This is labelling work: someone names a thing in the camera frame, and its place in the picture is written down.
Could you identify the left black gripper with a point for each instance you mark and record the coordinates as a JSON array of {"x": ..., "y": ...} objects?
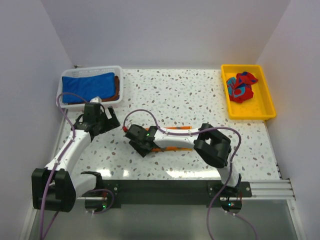
[{"x": 111, "y": 123}]

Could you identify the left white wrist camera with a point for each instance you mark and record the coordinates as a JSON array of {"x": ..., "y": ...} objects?
[{"x": 96, "y": 100}]

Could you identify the yellow plastic bin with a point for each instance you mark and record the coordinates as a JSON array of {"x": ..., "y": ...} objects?
[{"x": 260, "y": 106}]

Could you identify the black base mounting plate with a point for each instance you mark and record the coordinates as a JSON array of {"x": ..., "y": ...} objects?
[{"x": 153, "y": 192}]

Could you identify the brown towel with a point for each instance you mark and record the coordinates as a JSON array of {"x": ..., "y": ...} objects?
[{"x": 72, "y": 99}]

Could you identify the orange cloth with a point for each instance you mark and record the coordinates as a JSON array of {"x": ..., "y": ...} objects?
[{"x": 173, "y": 148}]

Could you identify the red and blue cloth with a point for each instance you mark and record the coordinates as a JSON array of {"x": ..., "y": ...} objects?
[{"x": 239, "y": 88}]

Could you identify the white plastic laundry basket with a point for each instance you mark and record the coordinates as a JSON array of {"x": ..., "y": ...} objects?
[{"x": 95, "y": 71}]

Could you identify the blue towel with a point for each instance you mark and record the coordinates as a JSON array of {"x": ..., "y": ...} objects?
[{"x": 103, "y": 86}]

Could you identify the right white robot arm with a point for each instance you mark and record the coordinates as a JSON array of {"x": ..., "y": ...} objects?
[{"x": 216, "y": 146}]

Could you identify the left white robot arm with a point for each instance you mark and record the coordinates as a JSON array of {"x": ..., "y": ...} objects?
[{"x": 53, "y": 187}]

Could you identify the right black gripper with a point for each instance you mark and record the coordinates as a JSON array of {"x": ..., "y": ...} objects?
[{"x": 143, "y": 151}]

